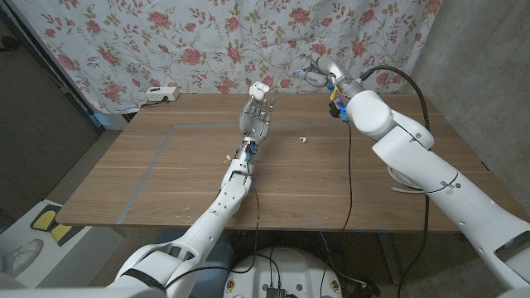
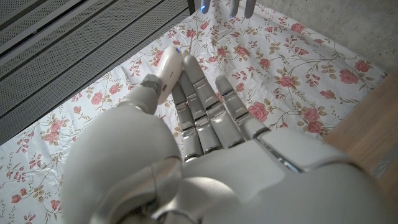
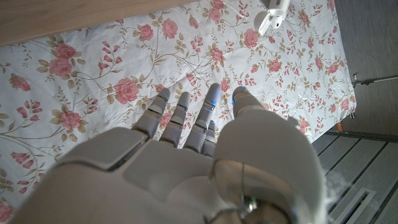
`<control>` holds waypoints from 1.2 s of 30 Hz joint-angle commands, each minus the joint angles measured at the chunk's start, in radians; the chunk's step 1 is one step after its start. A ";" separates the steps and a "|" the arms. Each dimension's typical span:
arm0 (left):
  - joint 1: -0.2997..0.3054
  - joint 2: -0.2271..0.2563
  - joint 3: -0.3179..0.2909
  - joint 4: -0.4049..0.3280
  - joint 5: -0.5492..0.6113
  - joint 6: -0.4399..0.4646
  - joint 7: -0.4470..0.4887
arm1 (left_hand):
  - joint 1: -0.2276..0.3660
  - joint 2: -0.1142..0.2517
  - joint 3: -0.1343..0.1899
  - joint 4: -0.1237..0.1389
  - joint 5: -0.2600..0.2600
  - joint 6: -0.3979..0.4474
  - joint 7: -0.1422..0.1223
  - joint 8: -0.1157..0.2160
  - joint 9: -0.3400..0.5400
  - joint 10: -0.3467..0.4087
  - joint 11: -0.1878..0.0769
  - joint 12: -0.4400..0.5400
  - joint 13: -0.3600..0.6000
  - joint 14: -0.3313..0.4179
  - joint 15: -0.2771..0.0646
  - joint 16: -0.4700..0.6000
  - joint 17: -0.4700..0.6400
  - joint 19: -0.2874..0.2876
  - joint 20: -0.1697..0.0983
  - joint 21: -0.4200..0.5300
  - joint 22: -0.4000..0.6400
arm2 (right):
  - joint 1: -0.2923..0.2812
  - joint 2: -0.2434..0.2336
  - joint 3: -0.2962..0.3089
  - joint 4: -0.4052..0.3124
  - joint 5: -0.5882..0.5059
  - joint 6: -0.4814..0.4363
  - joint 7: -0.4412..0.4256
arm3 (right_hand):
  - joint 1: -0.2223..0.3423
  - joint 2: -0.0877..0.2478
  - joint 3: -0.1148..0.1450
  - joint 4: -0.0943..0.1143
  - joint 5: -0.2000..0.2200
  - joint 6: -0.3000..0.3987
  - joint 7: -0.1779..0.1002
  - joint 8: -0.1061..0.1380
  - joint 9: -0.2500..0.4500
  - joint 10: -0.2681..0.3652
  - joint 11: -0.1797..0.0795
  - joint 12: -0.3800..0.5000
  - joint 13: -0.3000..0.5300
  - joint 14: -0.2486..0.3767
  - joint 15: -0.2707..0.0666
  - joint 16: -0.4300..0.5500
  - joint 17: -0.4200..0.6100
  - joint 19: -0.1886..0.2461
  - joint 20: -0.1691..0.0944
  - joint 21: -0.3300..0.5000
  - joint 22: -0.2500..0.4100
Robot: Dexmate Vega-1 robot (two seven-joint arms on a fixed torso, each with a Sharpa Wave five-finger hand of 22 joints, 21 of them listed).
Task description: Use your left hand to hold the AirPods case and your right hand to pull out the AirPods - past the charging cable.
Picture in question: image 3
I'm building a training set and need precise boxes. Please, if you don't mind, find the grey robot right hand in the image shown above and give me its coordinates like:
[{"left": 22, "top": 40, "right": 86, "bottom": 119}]
[{"left": 9, "top": 83, "right": 327, "bottom": 224}]

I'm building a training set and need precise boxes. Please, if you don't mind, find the white AirPods case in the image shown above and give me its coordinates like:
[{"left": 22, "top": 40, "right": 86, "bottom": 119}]
[{"left": 253, "top": 0, "right": 292, "bottom": 35}]

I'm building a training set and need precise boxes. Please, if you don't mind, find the floral rose backdrop cloth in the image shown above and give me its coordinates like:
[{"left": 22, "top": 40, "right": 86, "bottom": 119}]
[{"left": 0, "top": 0, "right": 358, "bottom": 218}]

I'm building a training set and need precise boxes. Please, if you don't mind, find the white AirPod earbud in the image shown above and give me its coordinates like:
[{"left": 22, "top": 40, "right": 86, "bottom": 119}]
[{"left": 267, "top": 14, "right": 284, "bottom": 29}]

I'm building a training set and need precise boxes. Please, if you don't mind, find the grey perforated metal panel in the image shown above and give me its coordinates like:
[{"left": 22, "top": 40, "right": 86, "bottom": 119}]
[{"left": 310, "top": 130, "right": 398, "bottom": 224}]

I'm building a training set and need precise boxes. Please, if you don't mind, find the black metal rod bracket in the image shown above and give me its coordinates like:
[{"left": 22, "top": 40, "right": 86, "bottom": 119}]
[{"left": 352, "top": 73, "right": 398, "bottom": 88}]

